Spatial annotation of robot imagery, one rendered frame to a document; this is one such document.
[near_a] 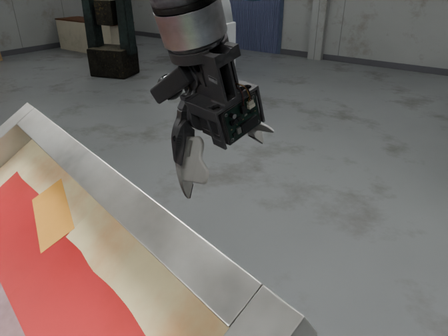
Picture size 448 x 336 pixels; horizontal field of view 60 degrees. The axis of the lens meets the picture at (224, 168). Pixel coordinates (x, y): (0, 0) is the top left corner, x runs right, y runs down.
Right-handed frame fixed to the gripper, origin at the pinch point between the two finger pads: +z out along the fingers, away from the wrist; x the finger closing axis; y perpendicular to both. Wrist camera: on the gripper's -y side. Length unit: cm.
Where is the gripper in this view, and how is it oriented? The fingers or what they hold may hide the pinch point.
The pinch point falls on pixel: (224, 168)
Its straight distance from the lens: 58.0
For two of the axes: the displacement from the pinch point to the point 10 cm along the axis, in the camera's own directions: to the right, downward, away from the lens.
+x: 7.3, -5.4, 4.2
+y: 6.5, 3.5, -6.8
